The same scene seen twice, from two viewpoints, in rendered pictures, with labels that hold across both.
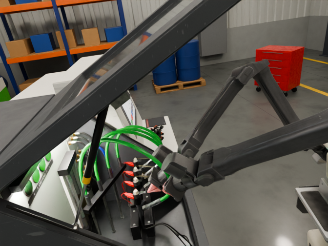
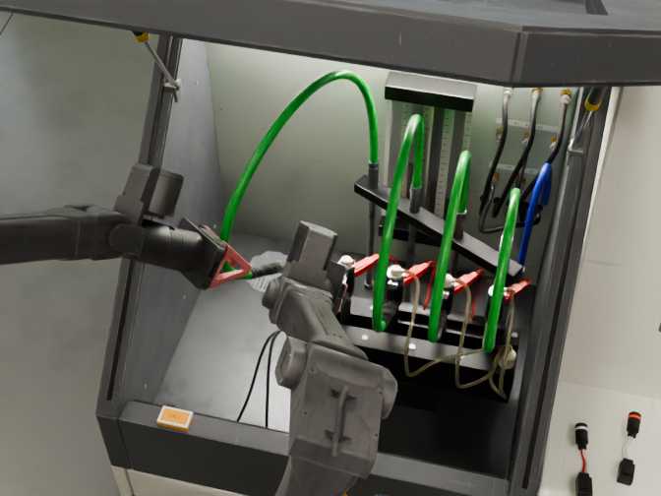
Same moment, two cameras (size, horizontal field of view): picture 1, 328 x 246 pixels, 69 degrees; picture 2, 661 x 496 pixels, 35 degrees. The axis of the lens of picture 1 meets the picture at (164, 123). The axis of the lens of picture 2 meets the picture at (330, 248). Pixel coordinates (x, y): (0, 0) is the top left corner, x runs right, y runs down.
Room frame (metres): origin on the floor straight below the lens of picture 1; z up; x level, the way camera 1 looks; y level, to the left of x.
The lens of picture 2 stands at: (1.09, -0.88, 2.36)
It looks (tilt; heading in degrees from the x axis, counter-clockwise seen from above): 48 degrees down; 107
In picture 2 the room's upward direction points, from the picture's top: straight up
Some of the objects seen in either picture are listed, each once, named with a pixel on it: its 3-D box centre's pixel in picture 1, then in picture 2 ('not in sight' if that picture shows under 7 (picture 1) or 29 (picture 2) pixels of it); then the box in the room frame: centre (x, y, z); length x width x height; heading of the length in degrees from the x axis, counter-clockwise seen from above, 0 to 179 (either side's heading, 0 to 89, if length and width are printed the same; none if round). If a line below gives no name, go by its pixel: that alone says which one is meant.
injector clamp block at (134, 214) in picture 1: (142, 209); (413, 358); (0.91, 0.16, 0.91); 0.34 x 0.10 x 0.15; 3
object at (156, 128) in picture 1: (157, 131); not in sight; (1.53, 0.05, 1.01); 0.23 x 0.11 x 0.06; 3
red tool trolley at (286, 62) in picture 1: (277, 71); not in sight; (4.51, -2.32, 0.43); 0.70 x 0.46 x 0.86; 33
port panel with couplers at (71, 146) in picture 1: (79, 155); (525, 138); (1.02, 0.43, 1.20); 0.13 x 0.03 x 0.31; 3
